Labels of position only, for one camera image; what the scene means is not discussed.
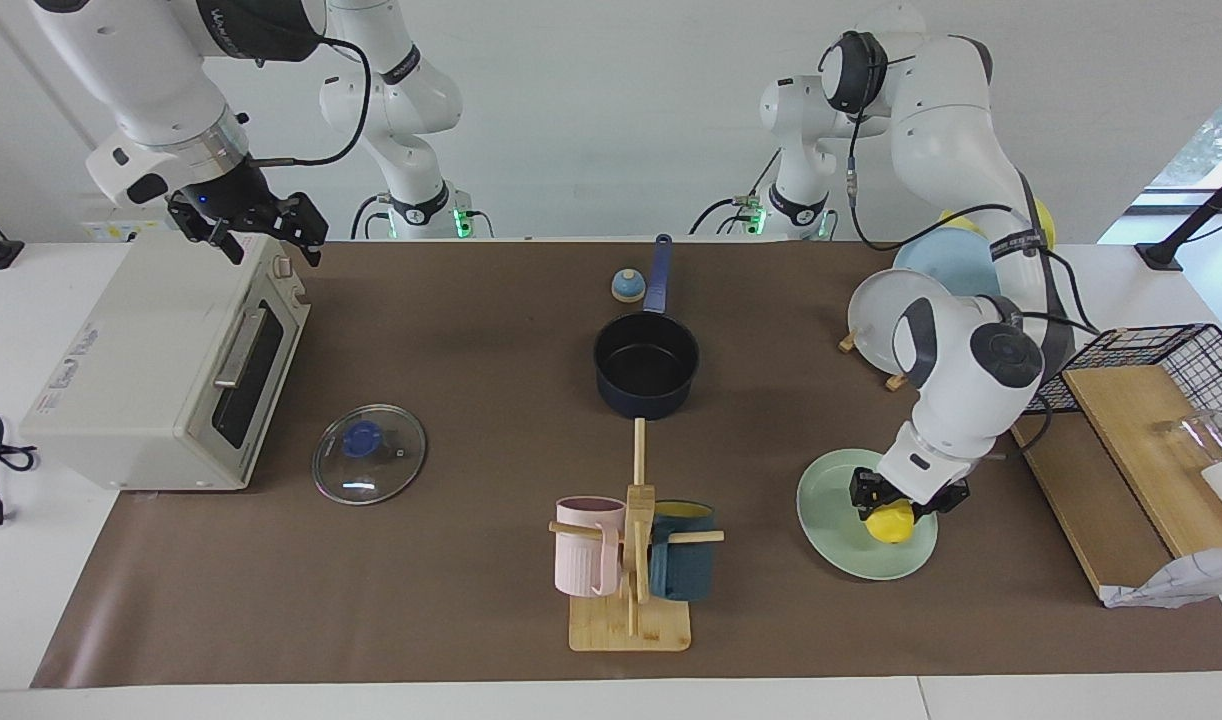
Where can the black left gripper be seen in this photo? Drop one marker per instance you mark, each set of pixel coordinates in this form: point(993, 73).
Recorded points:
point(901, 487)

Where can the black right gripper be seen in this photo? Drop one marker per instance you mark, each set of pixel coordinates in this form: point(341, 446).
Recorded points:
point(231, 200)

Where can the yellow potato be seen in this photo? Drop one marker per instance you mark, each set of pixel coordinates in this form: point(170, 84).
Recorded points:
point(891, 525)

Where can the glass lid blue knob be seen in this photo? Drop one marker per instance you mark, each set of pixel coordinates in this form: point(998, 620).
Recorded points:
point(391, 470)

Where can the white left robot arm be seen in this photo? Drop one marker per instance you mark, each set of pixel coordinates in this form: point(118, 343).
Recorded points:
point(951, 120)

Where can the pale green plate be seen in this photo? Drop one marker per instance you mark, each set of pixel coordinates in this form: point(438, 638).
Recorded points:
point(841, 540)

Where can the wooden plate rack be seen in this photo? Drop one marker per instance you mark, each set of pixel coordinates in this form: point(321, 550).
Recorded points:
point(847, 343)

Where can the grey plate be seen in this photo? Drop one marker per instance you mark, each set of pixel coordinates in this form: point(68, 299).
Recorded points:
point(876, 310)

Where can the light blue plate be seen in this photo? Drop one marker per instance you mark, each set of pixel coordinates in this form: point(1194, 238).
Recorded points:
point(946, 265)

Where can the yellow plate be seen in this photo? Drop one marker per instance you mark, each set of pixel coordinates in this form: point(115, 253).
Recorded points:
point(1046, 225)

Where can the beige toaster oven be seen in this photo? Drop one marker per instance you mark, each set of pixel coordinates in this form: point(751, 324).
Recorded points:
point(141, 380)

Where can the dark teal mug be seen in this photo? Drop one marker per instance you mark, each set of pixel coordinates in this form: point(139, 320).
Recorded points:
point(686, 575)

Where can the white crumpled paper sheet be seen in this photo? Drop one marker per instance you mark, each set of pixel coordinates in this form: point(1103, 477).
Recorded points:
point(1171, 590)

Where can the clear glass cup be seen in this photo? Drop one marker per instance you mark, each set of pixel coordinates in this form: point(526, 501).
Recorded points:
point(1196, 435)

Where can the wooden mug tree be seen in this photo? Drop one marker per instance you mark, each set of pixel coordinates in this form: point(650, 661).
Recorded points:
point(631, 625)

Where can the pink ribbed mug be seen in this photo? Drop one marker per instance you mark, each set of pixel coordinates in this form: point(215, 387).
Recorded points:
point(581, 560)

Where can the black angled stand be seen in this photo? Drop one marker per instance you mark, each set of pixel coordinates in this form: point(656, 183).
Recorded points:
point(1161, 255)

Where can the brown table mat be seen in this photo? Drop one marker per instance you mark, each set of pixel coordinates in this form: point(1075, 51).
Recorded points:
point(371, 600)

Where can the white wall socket box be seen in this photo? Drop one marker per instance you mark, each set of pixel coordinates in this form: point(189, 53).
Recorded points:
point(106, 231)

